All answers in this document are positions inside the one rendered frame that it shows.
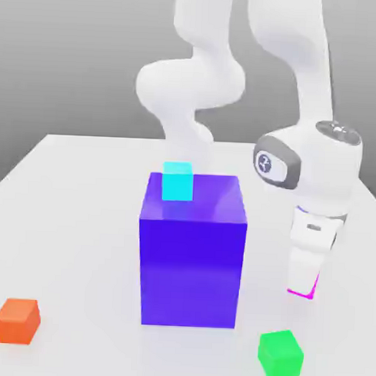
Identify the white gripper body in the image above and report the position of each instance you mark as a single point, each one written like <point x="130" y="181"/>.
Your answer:
<point x="312" y="235"/>

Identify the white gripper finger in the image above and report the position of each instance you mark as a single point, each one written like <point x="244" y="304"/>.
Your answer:
<point x="304" y="267"/>

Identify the small magenta cube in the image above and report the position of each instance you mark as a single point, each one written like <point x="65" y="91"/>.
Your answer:
<point x="313" y="291"/>

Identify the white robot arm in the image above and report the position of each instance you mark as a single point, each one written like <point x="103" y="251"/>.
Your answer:
<point x="192" y="83"/>

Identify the small green cube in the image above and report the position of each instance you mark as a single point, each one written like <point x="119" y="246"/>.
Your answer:
<point x="280" y="356"/>

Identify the small cyan cube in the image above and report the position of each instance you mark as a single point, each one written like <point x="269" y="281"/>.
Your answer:
<point x="177" y="184"/>

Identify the small orange cube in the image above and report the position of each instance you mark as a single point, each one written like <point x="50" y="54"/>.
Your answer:
<point x="15" y="325"/>

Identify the large purple box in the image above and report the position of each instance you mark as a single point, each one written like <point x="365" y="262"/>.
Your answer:
<point x="190" y="268"/>

